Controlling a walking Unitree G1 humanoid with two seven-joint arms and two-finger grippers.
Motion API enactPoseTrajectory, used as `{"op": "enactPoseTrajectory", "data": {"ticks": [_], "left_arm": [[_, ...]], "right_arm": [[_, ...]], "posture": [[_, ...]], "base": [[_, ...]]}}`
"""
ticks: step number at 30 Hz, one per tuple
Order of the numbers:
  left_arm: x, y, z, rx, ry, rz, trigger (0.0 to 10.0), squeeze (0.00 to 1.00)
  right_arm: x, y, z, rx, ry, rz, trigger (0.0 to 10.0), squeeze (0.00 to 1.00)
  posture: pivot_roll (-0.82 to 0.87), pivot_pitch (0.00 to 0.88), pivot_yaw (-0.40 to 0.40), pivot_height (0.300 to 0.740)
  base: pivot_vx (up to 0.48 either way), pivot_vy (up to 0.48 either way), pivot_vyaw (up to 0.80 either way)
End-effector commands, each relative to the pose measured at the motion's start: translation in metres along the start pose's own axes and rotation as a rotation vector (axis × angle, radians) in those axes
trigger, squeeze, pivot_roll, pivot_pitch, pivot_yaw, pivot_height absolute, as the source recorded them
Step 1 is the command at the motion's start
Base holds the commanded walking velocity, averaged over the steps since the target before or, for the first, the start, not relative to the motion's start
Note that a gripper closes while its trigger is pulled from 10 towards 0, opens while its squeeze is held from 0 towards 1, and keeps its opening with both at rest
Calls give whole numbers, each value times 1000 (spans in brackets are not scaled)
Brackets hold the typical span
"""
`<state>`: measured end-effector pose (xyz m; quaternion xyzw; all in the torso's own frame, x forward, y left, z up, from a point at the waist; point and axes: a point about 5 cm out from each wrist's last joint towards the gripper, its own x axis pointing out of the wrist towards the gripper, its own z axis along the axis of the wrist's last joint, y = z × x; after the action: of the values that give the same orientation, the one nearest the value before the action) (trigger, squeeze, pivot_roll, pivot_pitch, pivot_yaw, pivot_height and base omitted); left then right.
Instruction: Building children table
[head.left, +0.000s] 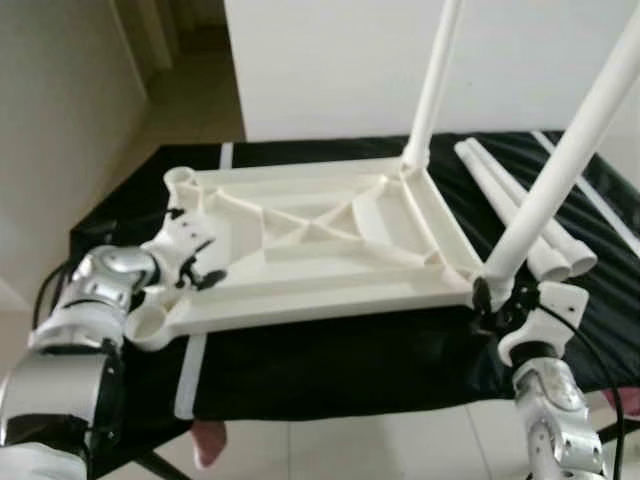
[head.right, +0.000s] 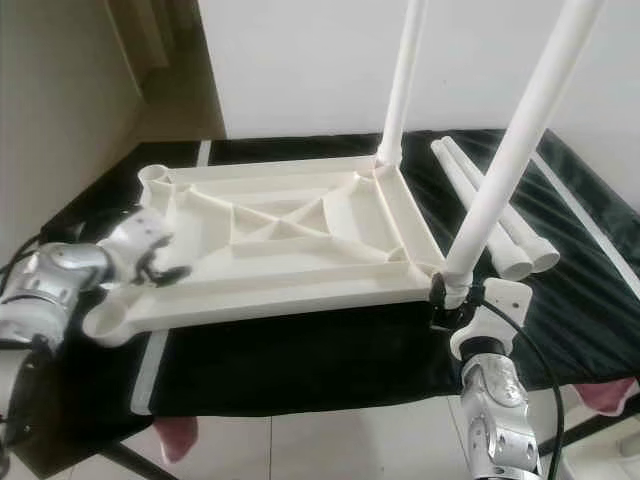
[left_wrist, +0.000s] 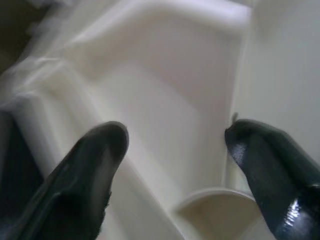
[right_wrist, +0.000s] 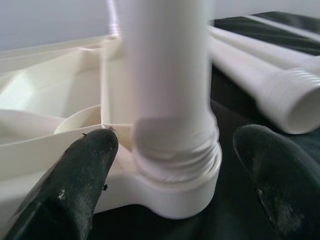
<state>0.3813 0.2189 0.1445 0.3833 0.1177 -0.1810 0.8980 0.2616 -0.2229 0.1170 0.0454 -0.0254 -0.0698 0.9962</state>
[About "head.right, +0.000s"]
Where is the pink cloth item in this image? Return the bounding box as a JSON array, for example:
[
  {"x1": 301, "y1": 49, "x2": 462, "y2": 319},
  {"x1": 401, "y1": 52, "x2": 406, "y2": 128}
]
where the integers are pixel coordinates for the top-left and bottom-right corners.
[
  {"x1": 155, "y1": 415, "x2": 196, "y2": 463},
  {"x1": 582, "y1": 378, "x2": 639, "y2": 416}
]

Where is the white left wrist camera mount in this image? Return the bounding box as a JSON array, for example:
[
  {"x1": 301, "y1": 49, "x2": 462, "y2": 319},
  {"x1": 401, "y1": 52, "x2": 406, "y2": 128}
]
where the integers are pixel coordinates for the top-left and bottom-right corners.
[{"x1": 110, "y1": 208, "x2": 176, "y2": 281}]

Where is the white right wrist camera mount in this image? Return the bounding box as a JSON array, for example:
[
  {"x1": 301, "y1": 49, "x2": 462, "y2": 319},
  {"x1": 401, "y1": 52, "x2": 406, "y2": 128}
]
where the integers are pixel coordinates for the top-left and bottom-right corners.
[{"x1": 450, "y1": 278, "x2": 533, "y2": 361}]

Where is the black table cloth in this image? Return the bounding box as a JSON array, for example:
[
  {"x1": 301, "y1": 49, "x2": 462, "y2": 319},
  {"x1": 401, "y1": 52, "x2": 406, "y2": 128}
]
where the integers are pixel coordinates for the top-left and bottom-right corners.
[{"x1": 0, "y1": 128, "x2": 640, "y2": 479}]

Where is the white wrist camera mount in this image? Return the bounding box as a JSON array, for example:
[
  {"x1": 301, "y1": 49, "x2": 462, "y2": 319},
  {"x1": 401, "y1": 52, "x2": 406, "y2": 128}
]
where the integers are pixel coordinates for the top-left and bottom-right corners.
[
  {"x1": 110, "y1": 208, "x2": 176, "y2": 281},
  {"x1": 450, "y1": 278, "x2": 533, "y2": 361}
]

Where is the white plastic children table top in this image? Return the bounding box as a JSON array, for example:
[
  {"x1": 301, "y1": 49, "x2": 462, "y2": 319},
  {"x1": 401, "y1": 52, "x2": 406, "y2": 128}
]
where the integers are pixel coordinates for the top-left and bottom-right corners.
[{"x1": 80, "y1": 155, "x2": 451, "y2": 349}]

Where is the beige door frame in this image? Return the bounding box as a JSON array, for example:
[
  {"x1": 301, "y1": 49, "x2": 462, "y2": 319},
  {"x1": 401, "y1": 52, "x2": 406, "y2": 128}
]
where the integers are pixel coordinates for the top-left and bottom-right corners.
[{"x1": 105, "y1": 0, "x2": 171, "y2": 71}]

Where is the white round stand base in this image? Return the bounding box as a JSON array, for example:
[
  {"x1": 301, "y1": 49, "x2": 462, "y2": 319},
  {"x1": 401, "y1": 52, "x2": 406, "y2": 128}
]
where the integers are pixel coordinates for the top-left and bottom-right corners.
[{"x1": 575, "y1": 440, "x2": 640, "y2": 480}]

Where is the black stand bar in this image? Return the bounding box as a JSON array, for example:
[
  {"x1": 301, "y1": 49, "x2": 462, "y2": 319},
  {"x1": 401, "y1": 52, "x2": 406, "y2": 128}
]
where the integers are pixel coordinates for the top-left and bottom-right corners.
[
  {"x1": 105, "y1": 440, "x2": 191, "y2": 480},
  {"x1": 560, "y1": 405, "x2": 640, "y2": 451}
]

